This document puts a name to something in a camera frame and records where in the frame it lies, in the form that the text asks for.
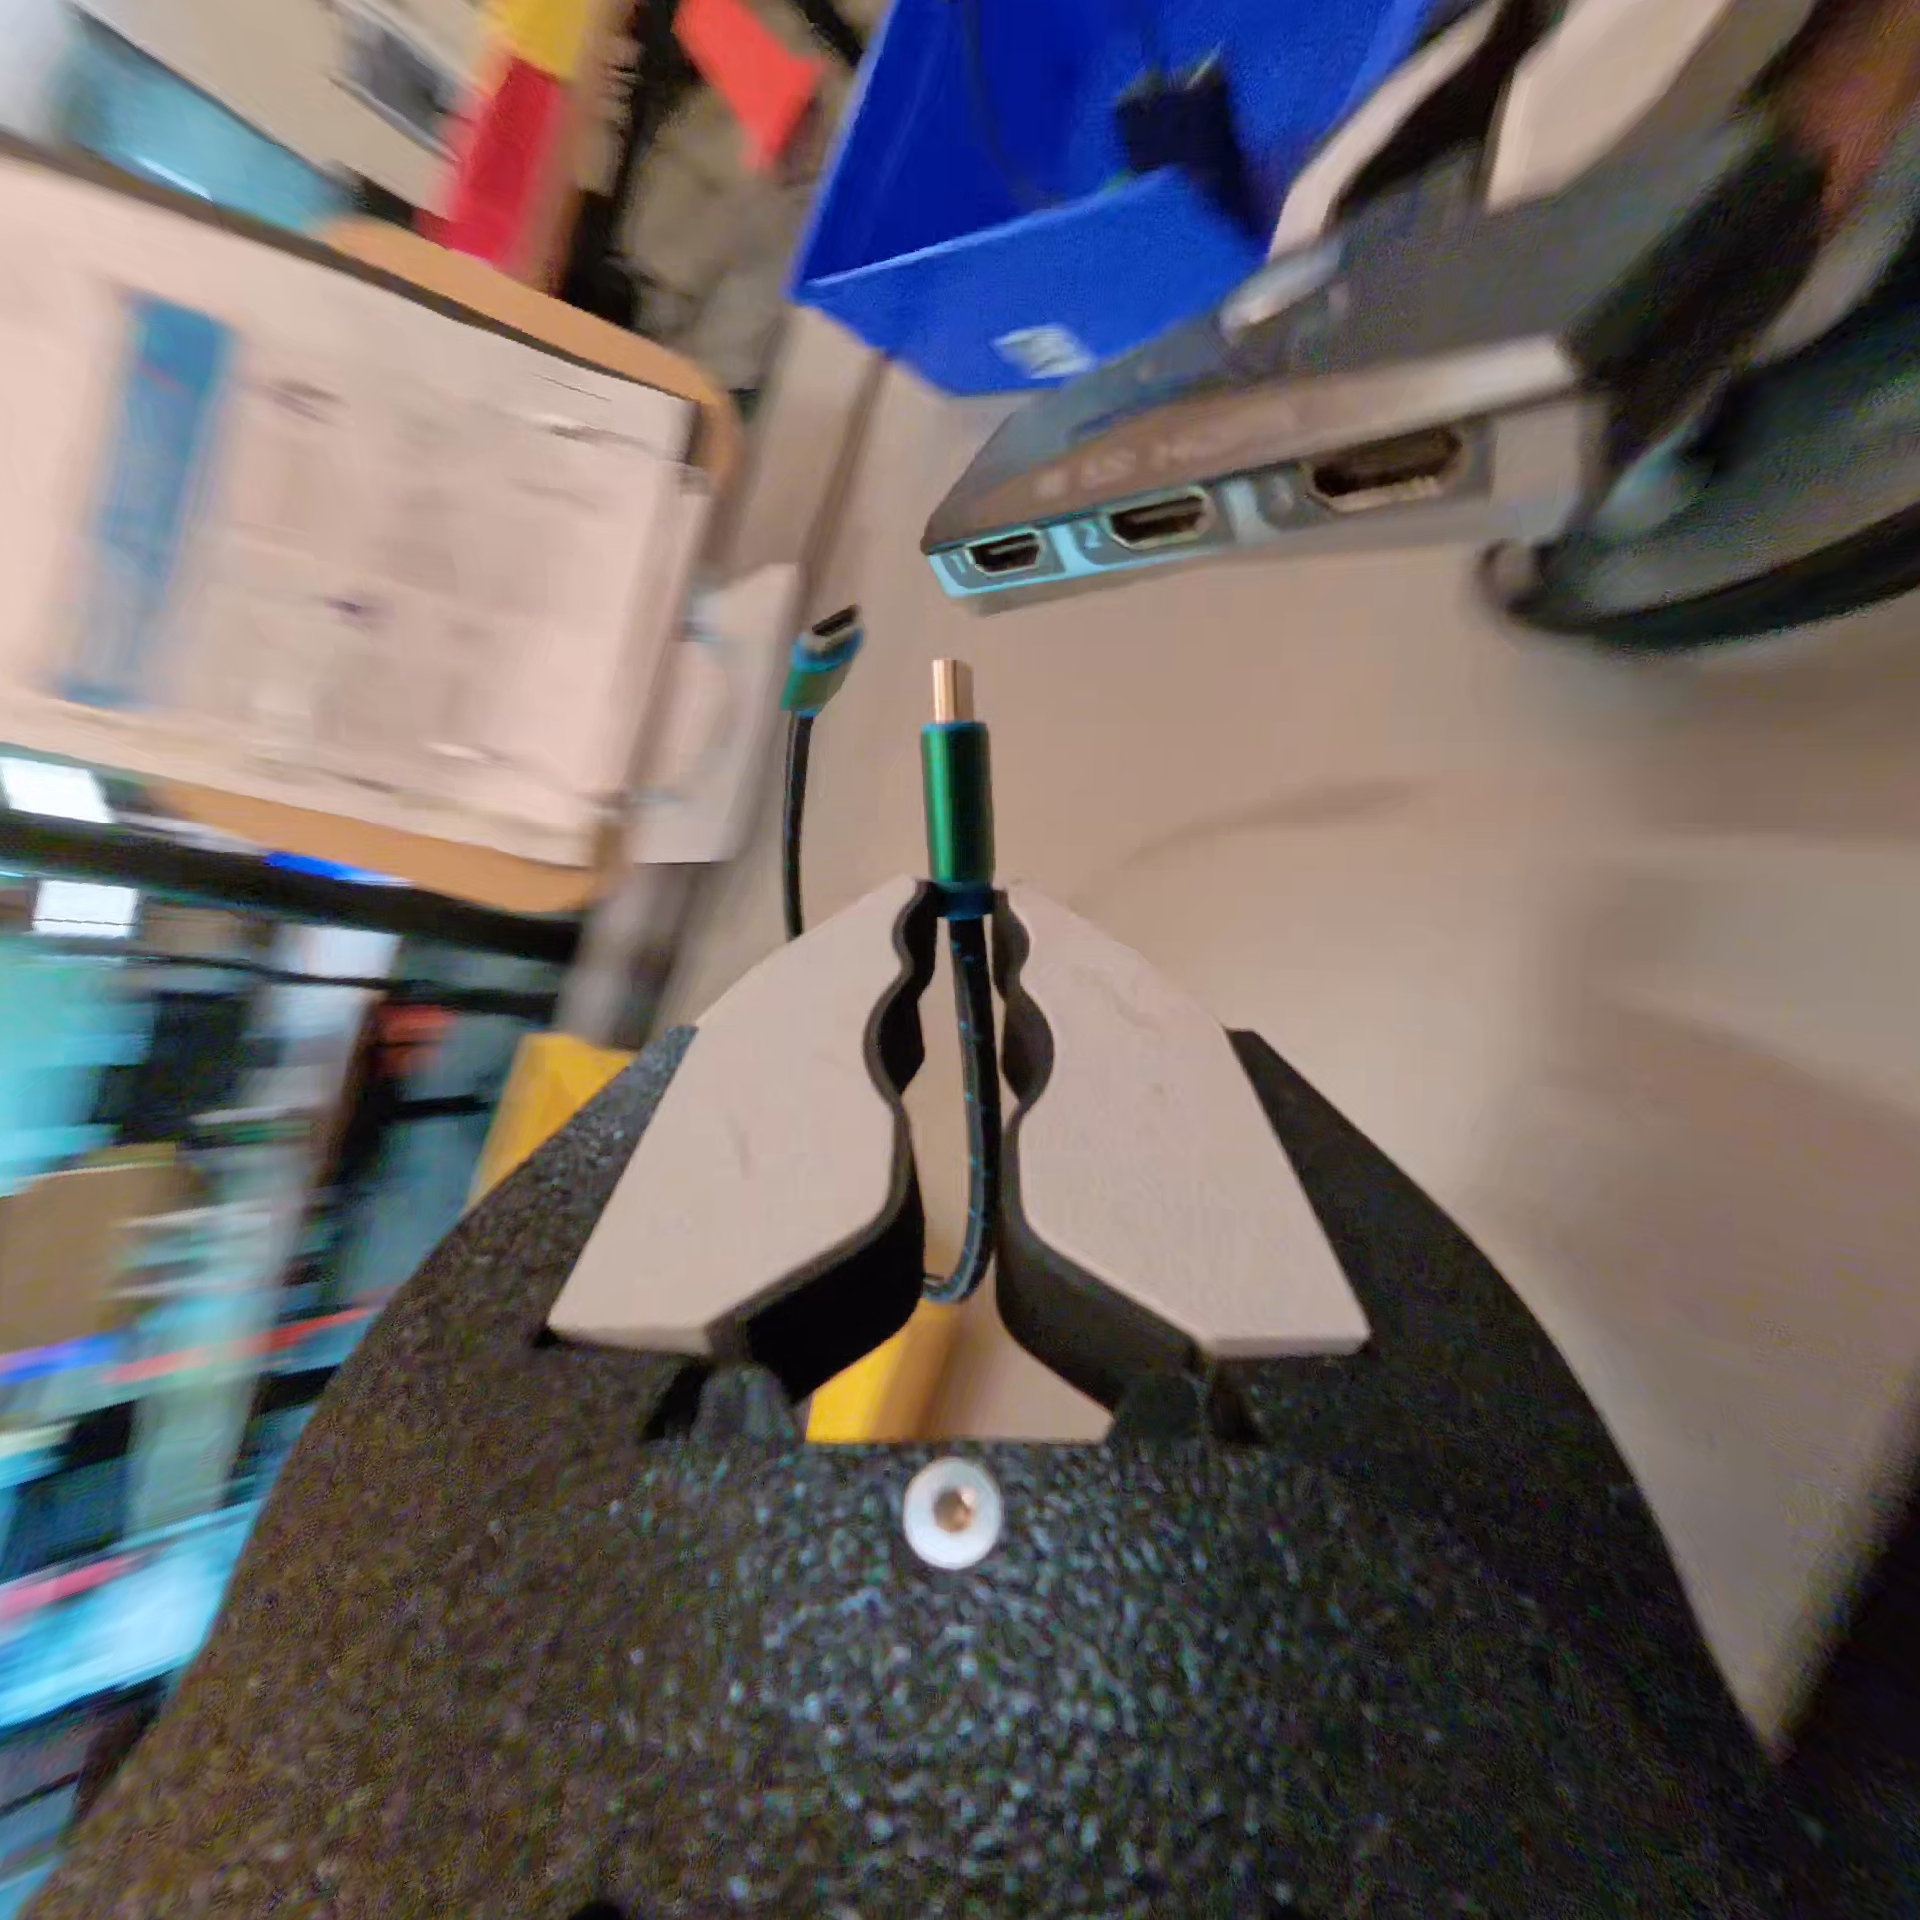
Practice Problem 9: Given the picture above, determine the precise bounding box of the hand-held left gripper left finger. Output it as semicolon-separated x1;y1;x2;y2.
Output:
545;877;929;1402

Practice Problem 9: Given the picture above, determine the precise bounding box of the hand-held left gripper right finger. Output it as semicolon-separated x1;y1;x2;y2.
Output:
989;881;1373;1420

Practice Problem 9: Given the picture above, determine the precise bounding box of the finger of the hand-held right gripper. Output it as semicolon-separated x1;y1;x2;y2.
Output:
1486;0;1840;453
1266;0;1505;270

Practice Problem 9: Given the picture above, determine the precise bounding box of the yellow plastic bin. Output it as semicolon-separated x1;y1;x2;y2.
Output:
470;1036;963;1445

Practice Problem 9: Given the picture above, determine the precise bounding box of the dark video switch box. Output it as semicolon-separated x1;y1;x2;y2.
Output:
920;193;1596;618

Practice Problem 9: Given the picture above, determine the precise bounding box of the green-plug braided cable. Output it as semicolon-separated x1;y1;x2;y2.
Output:
778;602;1011;1309

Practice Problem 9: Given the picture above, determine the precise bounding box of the blue plastic bin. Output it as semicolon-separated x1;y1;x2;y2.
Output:
792;0;1490;400

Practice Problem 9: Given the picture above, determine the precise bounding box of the orange traffic cone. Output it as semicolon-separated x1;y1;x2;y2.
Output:
672;0;830;168

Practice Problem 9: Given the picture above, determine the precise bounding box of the cardboard document stand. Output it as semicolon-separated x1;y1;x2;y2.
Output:
0;133;805;921

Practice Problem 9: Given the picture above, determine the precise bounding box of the red plastic bin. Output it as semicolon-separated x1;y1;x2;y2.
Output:
424;60;577;290

